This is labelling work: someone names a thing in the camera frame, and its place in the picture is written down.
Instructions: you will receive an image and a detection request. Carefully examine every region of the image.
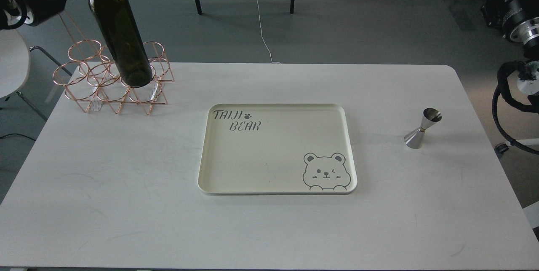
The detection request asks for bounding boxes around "copper wire wine rack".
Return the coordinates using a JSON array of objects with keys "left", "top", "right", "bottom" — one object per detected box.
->
[{"left": 53, "top": 12, "right": 175, "bottom": 115}]

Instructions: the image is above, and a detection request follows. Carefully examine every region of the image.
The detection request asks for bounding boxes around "cream bear serving tray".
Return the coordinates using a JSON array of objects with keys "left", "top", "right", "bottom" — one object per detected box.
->
[{"left": 198, "top": 104, "right": 358, "bottom": 196}]

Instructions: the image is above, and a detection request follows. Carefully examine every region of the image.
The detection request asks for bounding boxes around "dark green wine bottle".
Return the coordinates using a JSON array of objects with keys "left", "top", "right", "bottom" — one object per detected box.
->
[{"left": 88, "top": 0, "right": 153, "bottom": 87}]

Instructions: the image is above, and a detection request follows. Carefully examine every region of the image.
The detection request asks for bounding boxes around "silver metal jigger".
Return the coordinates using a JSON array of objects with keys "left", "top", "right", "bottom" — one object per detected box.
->
[{"left": 403, "top": 108, "right": 442, "bottom": 149}]

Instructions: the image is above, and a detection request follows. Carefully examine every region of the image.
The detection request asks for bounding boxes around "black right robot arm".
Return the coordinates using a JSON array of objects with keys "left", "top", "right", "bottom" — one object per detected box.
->
[{"left": 481, "top": 0, "right": 539, "bottom": 155}]

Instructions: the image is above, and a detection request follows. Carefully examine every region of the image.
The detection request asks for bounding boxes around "white round chair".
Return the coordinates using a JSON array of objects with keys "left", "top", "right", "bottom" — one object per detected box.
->
[{"left": 0, "top": 30, "right": 61, "bottom": 121}]

